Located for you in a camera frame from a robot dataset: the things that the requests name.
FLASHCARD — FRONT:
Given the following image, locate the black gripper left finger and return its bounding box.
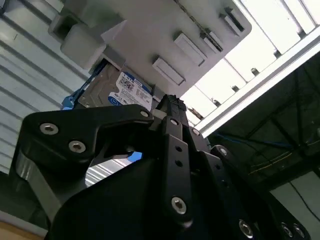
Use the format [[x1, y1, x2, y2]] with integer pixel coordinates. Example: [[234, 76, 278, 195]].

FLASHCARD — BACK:
[[14, 94, 196, 228]]

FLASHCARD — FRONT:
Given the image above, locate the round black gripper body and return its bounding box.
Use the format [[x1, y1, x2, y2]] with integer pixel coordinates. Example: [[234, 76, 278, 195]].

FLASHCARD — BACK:
[[48, 158, 235, 240]]

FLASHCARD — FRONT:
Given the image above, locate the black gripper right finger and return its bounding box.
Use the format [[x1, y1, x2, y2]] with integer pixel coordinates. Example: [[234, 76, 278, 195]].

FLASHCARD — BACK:
[[179, 98, 313, 240]]

